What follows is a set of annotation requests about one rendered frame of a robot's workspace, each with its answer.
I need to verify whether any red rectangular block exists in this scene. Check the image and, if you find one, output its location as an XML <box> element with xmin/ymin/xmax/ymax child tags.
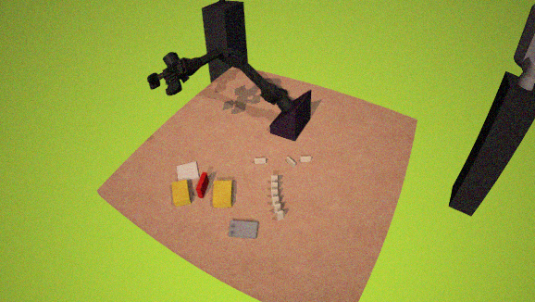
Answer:
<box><xmin>196</xmin><ymin>172</ymin><xmax>209</xmax><ymax>198</ymax></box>

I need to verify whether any yellow rectangular block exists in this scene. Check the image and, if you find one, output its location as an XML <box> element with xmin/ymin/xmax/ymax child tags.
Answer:
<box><xmin>172</xmin><ymin>180</ymin><xmax>192</xmax><ymax>207</ymax></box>
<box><xmin>213</xmin><ymin>180</ymin><xmax>233</xmax><ymax>208</ymax></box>

